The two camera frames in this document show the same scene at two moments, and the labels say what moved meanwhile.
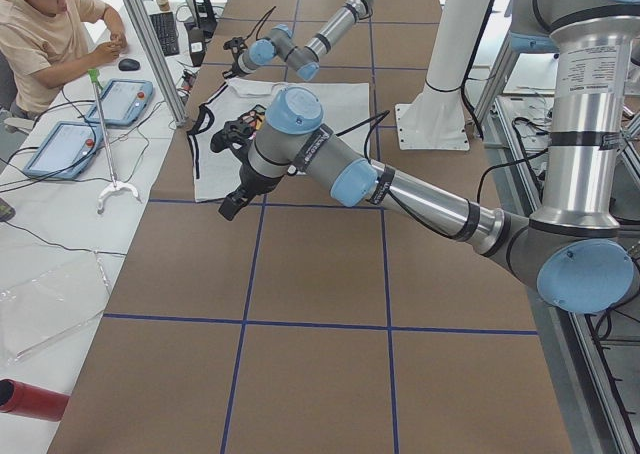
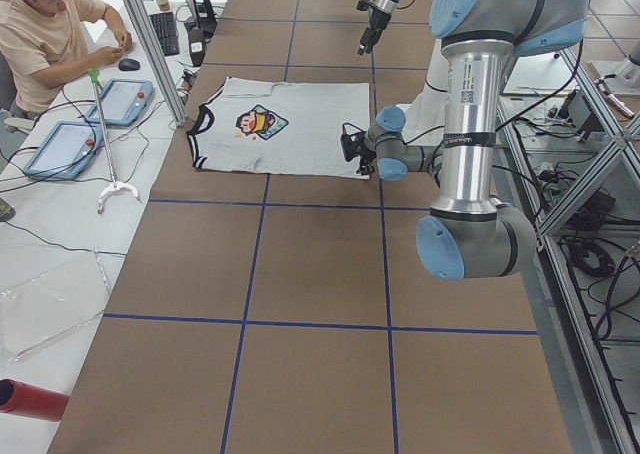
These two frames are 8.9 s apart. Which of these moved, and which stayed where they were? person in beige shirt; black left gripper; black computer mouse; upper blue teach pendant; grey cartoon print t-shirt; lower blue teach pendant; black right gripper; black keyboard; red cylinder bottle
Moved: black left gripper; grey cartoon print t-shirt; black right gripper
Stayed: lower blue teach pendant; upper blue teach pendant; person in beige shirt; red cylinder bottle; black computer mouse; black keyboard
